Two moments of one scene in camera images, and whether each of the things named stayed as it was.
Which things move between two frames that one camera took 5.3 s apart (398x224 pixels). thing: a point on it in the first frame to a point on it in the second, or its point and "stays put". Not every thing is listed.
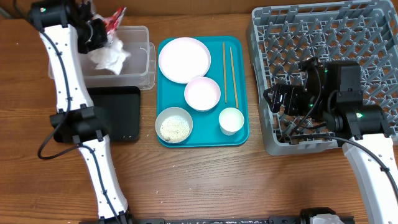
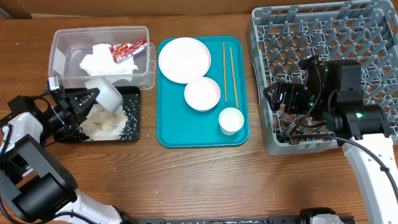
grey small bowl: (173, 125) to (108, 98)
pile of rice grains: (175, 129) to (104, 124)
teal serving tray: (229, 68) stays put
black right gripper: (292, 94) stays put
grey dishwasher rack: (280, 38) stays put
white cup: (231, 120) stays put
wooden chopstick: (225, 71) stays put
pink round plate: (181, 59) stays put
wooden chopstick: (234, 78) stays put
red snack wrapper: (111, 22) to (122, 50)
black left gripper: (102, 38) to (77, 111)
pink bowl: (202, 94) stays put
